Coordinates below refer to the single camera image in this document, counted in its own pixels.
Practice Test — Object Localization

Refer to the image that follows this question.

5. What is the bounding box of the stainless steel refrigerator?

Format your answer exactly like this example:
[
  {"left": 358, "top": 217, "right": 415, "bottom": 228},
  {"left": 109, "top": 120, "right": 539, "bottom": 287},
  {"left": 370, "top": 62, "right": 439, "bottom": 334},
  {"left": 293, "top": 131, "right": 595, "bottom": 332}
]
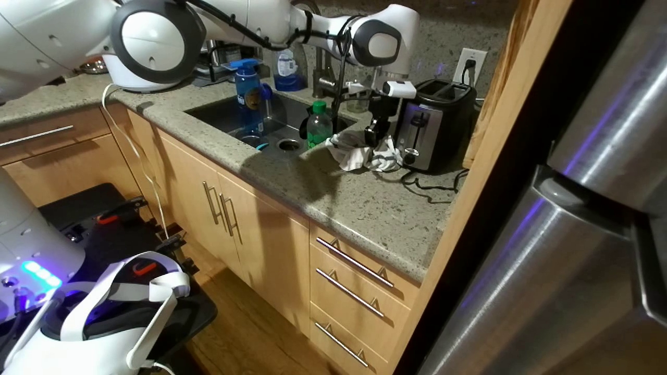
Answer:
[{"left": 415, "top": 0, "right": 667, "bottom": 375}]

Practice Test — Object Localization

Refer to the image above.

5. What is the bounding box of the steel sink basin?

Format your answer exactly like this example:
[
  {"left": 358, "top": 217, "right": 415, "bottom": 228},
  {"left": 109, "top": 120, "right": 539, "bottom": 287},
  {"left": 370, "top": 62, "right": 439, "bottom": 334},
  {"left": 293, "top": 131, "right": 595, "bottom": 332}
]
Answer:
[{"left": 184, "top": 92, "right": 363, "bottom": 153}]

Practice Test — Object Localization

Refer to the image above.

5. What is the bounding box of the white cloth with black stripes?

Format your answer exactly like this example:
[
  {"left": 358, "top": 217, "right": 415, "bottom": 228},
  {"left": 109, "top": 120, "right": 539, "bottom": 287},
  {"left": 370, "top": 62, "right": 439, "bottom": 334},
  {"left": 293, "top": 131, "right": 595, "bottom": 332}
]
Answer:
[{"left": 337, "top": 133, "right": 408, "bottom": 175}]

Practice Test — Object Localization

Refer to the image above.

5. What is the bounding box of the long metal drawer handle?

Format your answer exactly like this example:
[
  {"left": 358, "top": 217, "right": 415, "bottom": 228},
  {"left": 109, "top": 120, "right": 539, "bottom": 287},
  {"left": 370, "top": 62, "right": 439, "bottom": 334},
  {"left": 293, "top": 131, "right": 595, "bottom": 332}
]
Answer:
[{"left": 0, "top": 123, "right": 74, "bottom": 149}]

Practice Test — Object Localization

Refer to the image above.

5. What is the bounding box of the black toaster cord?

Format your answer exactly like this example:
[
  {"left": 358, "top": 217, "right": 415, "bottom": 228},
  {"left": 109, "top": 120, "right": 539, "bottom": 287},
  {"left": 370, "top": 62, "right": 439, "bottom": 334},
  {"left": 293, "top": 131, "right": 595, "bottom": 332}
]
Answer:
[{"left": 398, "top": 165, "right": 467, "bottom": 207}]

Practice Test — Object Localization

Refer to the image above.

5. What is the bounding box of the metal sink faucet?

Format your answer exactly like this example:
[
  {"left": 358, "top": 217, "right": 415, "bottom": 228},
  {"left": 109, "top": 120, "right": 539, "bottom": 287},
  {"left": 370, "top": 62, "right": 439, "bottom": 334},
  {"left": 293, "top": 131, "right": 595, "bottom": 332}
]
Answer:
[{"left": 313, "top": 44, "right": 368, "bottom": 99}]

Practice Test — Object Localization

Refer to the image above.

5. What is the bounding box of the metal cabinet door handle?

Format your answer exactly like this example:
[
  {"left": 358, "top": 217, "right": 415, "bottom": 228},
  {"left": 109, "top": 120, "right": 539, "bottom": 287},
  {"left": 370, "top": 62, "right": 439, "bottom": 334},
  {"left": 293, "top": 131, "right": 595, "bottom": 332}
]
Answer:
[
  {"left": 199, "top": 181, "right": 222, "bottom": 227},
  {"left": 218, "top": 191, "right": 244, "bottom": 245}
]

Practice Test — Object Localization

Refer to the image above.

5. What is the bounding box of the wooden kitchen cabinet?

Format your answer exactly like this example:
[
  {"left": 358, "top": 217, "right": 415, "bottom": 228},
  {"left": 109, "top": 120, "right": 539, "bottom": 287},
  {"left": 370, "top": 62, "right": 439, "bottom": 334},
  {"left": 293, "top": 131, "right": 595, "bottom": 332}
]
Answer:
[{"left": 0, "top": 102, "right": 422, "bottom": 375}]

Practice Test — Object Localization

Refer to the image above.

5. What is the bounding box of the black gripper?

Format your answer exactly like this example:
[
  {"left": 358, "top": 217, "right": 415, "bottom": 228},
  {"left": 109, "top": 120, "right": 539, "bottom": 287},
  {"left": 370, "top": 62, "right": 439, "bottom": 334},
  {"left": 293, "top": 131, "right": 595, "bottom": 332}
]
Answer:
[{"left": 364, "top": 94, "right": 400, "bottom": 151}]

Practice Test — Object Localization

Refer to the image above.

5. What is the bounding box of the white VR headset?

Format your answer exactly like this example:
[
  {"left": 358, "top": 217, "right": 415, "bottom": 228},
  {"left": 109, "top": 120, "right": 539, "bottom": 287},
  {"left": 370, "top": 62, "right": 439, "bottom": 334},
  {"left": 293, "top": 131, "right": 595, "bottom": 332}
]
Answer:
[{"left": 2, "top": 247, "right": 193, "bottom": 375}]

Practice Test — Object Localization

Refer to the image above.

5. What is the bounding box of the white rice cooker cord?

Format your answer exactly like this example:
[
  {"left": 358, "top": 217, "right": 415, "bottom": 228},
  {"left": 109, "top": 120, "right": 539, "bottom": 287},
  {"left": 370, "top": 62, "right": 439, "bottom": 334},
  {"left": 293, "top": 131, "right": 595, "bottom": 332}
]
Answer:
[{"left": 97, "top": 81, "right": 172, "bottom": 239}]

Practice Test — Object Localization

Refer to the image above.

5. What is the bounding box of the black toaster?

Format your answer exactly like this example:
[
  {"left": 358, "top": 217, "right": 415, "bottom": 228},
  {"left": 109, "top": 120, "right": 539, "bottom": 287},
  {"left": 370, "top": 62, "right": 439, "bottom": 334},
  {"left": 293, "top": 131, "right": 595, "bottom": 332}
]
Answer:
[{"left": 393, "top": 77, "right": 482, "bottom": 176}]

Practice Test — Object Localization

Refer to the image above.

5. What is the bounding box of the white wall outlet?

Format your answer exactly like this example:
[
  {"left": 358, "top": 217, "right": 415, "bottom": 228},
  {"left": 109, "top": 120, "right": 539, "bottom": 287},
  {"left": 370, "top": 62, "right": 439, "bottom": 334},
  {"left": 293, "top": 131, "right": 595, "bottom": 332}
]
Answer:
[{"left": 449, "top": 46, "right": 490, "bottom": 87}]

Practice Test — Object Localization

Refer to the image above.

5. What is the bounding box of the black robot cart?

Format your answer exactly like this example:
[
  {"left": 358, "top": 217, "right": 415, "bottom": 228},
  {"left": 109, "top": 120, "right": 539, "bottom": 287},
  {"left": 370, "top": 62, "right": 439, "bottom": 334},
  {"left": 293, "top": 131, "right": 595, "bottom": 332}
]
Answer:
[{"left": 38, "top": 181, "right": 218, "bottom": 350}]

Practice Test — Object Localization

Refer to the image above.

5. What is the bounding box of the green soda bottle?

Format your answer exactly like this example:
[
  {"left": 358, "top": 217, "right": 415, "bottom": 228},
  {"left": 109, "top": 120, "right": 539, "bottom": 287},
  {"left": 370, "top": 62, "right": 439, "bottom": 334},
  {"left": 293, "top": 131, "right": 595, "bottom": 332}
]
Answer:
[{"left": 304, "top": 98, "right": 336, "bottom": 147}]

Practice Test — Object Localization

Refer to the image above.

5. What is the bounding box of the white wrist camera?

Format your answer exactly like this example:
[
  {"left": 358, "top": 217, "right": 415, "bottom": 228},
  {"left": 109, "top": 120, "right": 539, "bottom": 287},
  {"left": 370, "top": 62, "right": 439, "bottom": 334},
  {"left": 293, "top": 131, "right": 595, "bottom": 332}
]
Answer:
[{"left": 378, "top": 77, "right": 419, "bottom": 102}]

